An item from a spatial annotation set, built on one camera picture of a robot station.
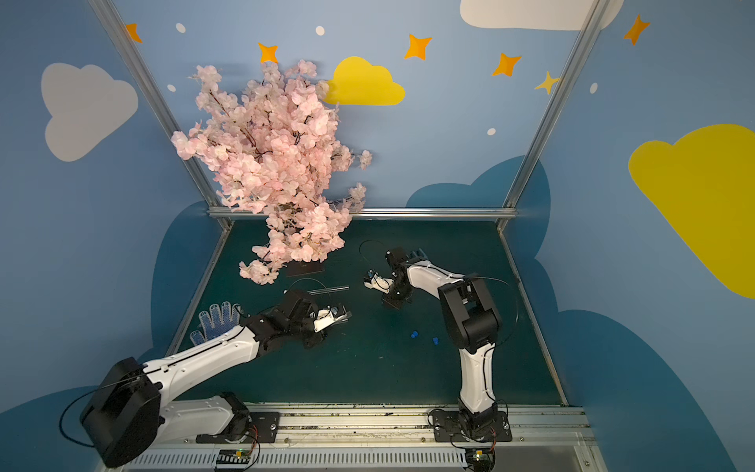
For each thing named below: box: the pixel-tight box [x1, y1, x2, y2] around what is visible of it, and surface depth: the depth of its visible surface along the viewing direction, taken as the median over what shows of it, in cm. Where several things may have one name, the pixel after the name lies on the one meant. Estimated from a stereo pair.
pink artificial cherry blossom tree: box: [171, 59, 373, 286], surface depth 72 cm
